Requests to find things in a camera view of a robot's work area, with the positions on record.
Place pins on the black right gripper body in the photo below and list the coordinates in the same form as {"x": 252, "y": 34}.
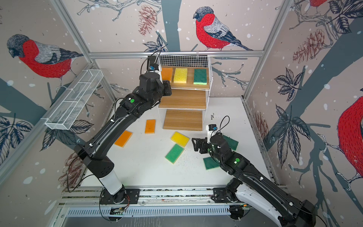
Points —
{"x": 207, "y": 149}

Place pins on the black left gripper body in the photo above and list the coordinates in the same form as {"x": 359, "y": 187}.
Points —
{"x": 163, "y": 90}

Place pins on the dark green sponge front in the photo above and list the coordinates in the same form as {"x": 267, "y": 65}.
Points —
{"x": 210, "y": 163}

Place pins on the dark green sponge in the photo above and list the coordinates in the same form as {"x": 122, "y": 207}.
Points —
{"x": 233, "y": 144}
{"x": 210, "y": 163}

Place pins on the yellow sponge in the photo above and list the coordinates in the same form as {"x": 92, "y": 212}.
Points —
{"x": 180, "y": 139}
{"x": 180, "y": 76}

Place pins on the light green sponge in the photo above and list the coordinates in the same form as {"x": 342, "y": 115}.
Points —
{"x": 173, "y": 155}

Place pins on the dark green sponge carried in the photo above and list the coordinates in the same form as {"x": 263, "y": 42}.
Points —
{"x": 200, "y": 77}

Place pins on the orange sponge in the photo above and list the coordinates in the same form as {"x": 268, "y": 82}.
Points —
{"x": 150, "y": 126}
{"x": 123, "y": 139}
{"x": 167, "y": 73}

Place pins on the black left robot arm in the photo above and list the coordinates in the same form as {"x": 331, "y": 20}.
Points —
{"x": 94, "y": 153}

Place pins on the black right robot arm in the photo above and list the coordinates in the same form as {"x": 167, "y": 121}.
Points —
{"x": 250, "y": 186}

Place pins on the middle wooden shelf board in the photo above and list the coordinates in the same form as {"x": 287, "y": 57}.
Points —
{"x": 185, "y": 99}

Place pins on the top wooden shelf board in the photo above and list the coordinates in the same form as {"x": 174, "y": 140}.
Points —
{"x": 190, "y": 79}

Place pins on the dark green sponge right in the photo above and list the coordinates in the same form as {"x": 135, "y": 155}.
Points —
{"x": 233, "y": 144}

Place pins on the perforated metal vent strip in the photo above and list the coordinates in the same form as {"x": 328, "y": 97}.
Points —
{"x": 150, "y": 211}

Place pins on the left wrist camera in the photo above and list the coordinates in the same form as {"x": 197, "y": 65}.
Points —
{"x": 153, "y": 67}

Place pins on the white wire three-tier shelf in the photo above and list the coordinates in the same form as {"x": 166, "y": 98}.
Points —
{"x": 183, "y": 61}

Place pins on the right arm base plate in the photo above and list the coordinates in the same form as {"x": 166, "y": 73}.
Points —
{"x": 223, "y": 195}

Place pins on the white wire wall basket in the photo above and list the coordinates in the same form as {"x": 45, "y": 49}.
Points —
{"x": 76, "y": 98}

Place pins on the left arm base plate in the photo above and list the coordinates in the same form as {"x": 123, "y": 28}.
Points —
{"x": 126, "y": 196}

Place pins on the aluminium mounting rail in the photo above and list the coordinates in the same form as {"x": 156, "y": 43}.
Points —
{"x": 91, "y": 195}

